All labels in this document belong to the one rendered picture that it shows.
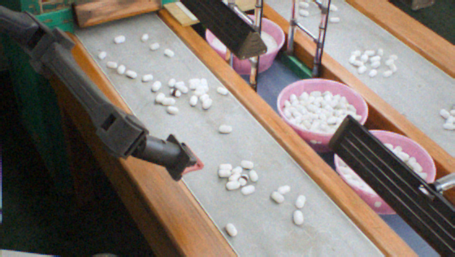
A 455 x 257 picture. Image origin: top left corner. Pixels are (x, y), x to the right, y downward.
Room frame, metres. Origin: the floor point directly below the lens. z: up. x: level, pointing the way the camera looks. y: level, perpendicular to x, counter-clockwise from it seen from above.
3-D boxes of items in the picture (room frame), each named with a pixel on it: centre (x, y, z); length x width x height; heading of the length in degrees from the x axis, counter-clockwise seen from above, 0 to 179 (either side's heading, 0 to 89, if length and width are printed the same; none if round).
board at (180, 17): (2.03, 0.14, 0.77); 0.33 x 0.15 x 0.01; 123
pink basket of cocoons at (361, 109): (1.48, -0.22, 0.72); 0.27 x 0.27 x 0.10
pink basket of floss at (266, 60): (1.85, 0.02, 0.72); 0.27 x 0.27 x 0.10
